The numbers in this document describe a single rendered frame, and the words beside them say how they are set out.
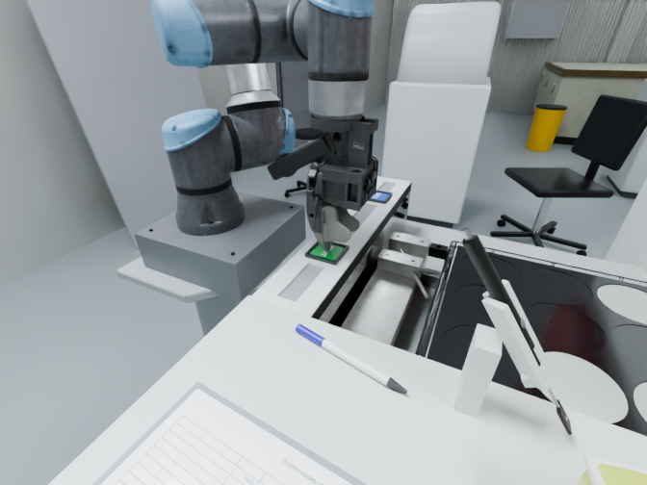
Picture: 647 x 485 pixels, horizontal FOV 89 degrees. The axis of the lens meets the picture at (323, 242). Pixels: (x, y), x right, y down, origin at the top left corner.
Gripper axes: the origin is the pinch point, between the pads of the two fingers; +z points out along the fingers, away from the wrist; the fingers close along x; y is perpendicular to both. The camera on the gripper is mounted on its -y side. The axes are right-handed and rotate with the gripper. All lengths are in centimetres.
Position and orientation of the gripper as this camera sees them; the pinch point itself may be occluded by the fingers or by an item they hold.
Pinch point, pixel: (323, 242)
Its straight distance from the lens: 54.4
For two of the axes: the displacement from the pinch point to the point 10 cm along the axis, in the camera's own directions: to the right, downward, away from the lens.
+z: 0.0, 8.6, 5.1
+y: 9.0, 2.3, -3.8
